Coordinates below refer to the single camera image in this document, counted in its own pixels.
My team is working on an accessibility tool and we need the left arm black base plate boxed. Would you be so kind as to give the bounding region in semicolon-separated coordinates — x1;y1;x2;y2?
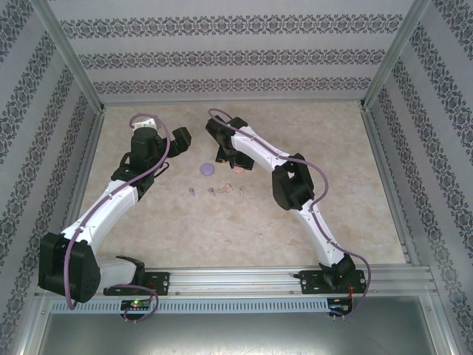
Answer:
103;271;171;297

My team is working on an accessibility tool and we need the aluminium mounting rail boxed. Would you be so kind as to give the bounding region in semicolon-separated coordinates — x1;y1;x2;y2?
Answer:
35;268;439;297

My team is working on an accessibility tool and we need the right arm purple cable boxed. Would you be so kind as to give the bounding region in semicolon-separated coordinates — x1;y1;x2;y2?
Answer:
208;107;372;321

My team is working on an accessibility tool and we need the grey slotted cable duct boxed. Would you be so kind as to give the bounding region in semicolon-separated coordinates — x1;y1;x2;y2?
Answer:
50;298;330;314

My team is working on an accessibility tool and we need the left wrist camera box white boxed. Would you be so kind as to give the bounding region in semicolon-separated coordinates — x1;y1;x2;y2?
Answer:
131;116;159;131

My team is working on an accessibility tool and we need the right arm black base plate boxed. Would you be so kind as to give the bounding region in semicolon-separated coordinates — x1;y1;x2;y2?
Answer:
299;269;369;296

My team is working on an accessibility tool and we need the right aluminium side rail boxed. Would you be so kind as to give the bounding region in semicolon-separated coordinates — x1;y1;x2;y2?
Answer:
360;106;421;267

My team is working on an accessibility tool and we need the grey metal shelf panel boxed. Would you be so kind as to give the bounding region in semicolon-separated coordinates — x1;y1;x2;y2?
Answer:
21;295;455;355

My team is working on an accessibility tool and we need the aluminium side rail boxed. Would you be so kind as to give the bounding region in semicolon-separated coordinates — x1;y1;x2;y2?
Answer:
50;110;106;271
360;106;421;267

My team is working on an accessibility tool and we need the right aluminium frame post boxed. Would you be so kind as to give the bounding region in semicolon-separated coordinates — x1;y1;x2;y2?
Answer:
360;0;433;110

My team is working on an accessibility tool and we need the left aluminium frame post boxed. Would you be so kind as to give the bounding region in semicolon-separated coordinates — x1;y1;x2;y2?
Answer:
31;0;106;112

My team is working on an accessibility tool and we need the aluminium frame post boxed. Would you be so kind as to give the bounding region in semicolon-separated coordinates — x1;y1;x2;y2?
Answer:
360;0;433;110
31;0;106;112

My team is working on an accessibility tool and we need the left aluminium side rail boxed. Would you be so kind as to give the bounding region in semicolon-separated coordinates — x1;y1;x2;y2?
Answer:
50;110;106;271

